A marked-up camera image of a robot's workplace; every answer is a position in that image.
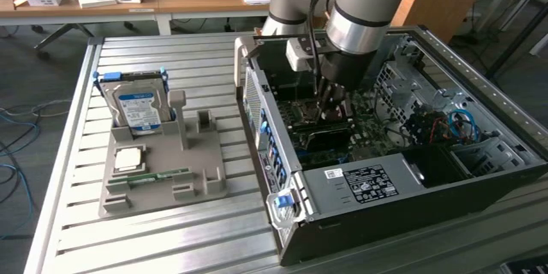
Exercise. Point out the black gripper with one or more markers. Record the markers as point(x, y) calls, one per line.
point(344, 72)

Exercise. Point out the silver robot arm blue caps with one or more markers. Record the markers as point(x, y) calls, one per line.
point(359, 7)

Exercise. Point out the CPU socket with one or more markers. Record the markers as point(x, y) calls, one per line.
point(305, 110)

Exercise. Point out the dark RAM module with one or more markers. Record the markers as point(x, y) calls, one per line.
point(325, 124)

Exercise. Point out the silver perforated drive cage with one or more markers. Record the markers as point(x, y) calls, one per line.
point(407, 107)

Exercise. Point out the green motherboard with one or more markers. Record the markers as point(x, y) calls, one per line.
point(372, 133)

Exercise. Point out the grey power supply with label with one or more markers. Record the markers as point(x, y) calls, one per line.
point(325, 187)

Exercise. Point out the wooden desk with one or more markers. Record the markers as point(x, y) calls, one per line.
point(192, 1)

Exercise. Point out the blue case latch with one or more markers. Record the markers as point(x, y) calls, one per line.
point(283, 200)

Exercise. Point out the silver disk bay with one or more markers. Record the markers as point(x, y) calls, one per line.
point(492, 155)

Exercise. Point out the black open PC case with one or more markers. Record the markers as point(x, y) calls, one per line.
point(385, 222)

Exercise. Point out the grey parts rack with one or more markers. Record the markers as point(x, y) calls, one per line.
point(171, 155)

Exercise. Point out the hard disk in blue caddy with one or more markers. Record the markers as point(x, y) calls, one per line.
point(136, 110)

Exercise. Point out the green RAM stick white label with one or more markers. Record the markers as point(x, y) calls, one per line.
point(145, 177)

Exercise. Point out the silver CPU chip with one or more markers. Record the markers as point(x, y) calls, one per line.
point(128, 160)

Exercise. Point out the grey desk leg with casters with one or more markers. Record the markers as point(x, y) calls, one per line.
point(60, 35)

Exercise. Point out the black keyboard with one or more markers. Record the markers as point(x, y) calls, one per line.
point(531, 269)

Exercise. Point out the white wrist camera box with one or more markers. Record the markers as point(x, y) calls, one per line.
point(299, 56)

